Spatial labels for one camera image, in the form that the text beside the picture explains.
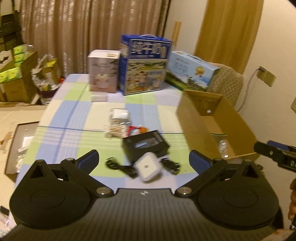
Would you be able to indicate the wall power socket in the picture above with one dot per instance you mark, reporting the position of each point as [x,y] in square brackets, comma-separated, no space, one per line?
[266,76]

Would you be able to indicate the wooden door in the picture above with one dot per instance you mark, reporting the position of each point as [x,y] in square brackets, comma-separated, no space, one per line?
[228,32]

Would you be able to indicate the beige quilted chair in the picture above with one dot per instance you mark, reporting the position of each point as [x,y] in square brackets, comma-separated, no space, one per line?
[226,82]

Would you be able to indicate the red Doraemon toy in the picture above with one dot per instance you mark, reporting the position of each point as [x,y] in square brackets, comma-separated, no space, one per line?
[136,130]

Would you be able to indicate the dark blue milk carton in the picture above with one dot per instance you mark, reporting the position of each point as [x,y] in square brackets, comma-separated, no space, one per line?
[142,63]

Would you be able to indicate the brown curtain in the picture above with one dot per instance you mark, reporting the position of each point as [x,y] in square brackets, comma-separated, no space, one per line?
[69,30]

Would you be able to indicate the white humidifier box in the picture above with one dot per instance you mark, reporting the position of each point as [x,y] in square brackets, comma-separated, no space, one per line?
[102,67]

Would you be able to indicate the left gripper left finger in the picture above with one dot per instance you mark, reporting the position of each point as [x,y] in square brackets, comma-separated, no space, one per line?
[78,171]

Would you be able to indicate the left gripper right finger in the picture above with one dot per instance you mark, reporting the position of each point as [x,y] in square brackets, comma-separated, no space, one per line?
[208,170]

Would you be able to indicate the black shaver box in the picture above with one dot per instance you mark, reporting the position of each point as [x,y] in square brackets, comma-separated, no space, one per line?
[136,146]

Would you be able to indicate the checked bed sheet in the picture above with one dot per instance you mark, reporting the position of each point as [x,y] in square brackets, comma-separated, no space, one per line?
[72,125]

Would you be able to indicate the light blue milk carton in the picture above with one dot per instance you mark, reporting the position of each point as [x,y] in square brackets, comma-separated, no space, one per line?
[186,71]

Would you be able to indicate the open cardboard box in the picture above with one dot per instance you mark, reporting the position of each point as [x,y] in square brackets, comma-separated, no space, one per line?
[206,118]

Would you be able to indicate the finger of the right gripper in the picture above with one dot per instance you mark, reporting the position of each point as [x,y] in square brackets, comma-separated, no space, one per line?
[277,145]
[266,150]

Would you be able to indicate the clear plastic cylinder case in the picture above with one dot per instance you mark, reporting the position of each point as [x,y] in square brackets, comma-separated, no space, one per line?
[99,96]

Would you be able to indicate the white plastic bag pile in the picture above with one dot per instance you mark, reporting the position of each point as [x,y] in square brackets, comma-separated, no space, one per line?
[46,76]

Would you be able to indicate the cardboard boxes with tissues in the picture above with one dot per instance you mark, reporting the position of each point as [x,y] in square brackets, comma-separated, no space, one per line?
[16,79]

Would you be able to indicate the silver green tea pouch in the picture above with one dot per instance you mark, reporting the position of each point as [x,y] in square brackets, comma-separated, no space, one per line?
[220,140]

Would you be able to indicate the black toy car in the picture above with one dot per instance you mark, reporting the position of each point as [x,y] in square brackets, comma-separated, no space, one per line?
[170,166]

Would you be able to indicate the dark picture frame tray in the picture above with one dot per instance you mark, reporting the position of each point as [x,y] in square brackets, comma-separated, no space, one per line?
[21,141]

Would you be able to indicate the bag of cotton swabs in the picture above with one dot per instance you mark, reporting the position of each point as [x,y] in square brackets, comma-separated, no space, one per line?
[116,131]

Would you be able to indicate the white square night light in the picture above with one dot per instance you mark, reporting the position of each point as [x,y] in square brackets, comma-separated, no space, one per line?
[148,166]

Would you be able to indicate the person's right hand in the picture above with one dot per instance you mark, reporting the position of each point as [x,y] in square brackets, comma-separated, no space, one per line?
[292,208]

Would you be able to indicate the clear box white pads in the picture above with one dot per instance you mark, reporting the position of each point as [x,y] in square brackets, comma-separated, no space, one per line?
[119,116]

